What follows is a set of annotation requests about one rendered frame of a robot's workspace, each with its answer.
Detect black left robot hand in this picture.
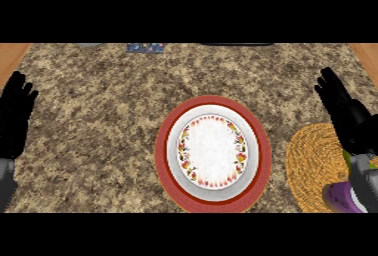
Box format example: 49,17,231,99
0,70,40,160

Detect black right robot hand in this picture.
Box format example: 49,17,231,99
313,66,378,156

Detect green pear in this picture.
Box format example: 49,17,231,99
343,149,355,171

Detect yellow woven straw placemat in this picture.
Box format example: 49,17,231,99
285,122,378,214

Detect red rimmed floral plate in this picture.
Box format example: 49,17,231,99
154,95,273,214

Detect blue patterned box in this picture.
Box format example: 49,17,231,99
126,42,166,54

